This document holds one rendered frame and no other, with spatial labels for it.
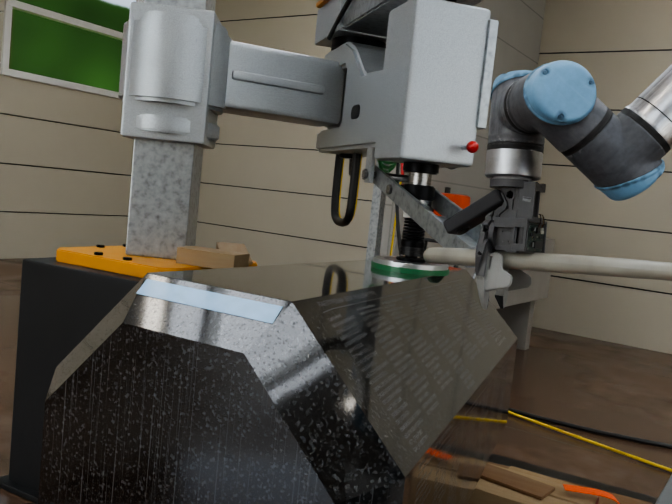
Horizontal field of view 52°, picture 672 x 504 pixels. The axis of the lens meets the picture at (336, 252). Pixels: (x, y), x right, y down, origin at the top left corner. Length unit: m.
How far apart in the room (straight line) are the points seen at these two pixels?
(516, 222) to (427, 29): 0.87
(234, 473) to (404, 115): 1.02
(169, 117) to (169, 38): 0.23
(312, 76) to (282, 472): 1.56
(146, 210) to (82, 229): 6.24
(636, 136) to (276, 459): 0.74
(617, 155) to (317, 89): 1.51
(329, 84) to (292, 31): 5.87
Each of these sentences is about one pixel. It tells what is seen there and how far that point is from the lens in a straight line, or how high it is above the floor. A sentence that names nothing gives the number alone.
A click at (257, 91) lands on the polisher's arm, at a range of 2.35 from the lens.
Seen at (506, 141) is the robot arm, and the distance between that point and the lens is 1.14.
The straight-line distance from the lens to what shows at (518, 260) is 1.15.
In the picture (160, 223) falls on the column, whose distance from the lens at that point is 2.26.
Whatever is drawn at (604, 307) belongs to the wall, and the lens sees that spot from 6.47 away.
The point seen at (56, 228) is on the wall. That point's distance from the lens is 8.30.
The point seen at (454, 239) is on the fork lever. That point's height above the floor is 0.97.
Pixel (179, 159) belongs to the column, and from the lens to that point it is 2.25.
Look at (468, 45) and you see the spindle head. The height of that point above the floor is 1.46.
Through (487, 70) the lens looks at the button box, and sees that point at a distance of 1.93.
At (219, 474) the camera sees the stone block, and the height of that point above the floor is 0.55.
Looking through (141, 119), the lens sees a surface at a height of 1.21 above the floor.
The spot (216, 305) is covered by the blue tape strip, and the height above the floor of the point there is 0.82.
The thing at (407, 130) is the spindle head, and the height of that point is 1.22.
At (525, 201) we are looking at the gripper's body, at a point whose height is 1.06.
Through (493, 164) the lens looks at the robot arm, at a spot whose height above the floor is 1.12.
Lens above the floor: 1.05
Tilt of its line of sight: 5 degrees down
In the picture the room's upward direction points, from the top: 6 degrees clockwise
